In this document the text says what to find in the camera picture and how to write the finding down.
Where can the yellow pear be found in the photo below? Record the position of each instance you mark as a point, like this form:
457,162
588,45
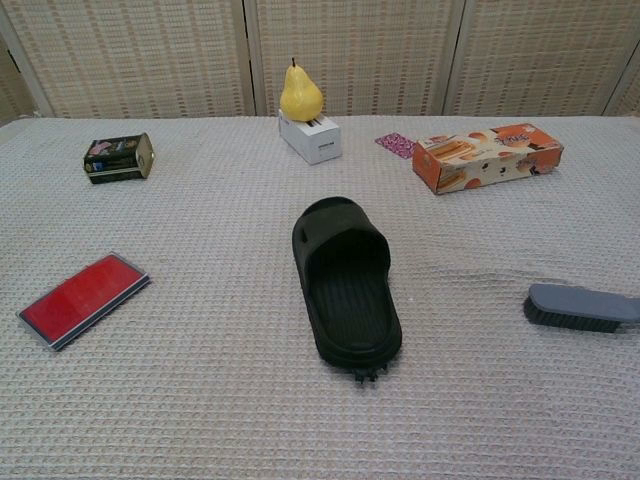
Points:
301,95

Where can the woven folding screen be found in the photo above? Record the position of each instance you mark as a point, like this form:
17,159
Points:
150,55

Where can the orange snack box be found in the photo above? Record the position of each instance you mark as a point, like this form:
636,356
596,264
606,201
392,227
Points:
485,157

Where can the dark rectangular tin can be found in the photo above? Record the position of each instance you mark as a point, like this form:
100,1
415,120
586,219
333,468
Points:
117,157

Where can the beige waffle tablecloth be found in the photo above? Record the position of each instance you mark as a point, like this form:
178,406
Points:
200,400

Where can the red flat case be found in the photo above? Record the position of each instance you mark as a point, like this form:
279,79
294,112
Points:
82,297

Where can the small white cardboard box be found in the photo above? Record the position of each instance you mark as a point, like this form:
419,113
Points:
312,137

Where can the pink patterned card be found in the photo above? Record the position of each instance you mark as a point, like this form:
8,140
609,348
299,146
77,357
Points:
395,145

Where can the grey cleaning brush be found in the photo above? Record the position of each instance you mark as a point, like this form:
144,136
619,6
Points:
585,302

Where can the black rubber slipper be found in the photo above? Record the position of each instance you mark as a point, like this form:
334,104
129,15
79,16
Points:
345,280

